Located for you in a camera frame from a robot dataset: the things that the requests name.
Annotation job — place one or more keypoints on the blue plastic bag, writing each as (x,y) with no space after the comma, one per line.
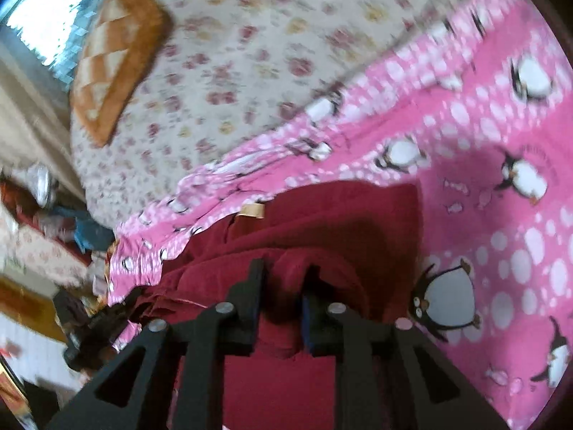
(92,235)

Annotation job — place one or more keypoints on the pink penguin print blanket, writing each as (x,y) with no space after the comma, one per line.
(492,188)

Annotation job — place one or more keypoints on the orange checked cushion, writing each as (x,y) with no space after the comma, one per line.
(116,53)

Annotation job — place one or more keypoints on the dark red garment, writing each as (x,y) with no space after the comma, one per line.
(335,233)

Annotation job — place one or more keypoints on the bright window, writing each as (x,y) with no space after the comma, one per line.
(44,18)

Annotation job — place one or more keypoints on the floral bed sheet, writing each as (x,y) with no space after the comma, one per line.
(268,53)

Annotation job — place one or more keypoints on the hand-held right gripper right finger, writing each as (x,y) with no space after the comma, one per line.
(309,324)

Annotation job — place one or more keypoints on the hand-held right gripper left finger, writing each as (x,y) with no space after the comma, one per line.
(250,318)

